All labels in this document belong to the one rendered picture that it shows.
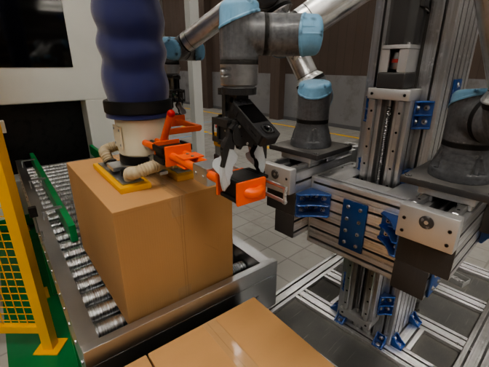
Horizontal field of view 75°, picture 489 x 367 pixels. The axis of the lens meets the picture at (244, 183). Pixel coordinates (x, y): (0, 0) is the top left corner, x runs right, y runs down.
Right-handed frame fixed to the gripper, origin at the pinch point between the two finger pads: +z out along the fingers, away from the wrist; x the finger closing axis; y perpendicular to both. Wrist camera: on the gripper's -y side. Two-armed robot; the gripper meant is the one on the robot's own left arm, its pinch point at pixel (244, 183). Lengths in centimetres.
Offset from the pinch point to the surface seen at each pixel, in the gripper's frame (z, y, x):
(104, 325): 54, 38, 27
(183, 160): -0.3, 22.6, 3.1
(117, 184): 12, 48, 14
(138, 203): 13.4, 33.4, 12.8
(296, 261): 108, 81, -109
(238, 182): -2.0, -3.1, 4.0
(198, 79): -6, 307, -163
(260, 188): -0.4, -5.4, -0.1
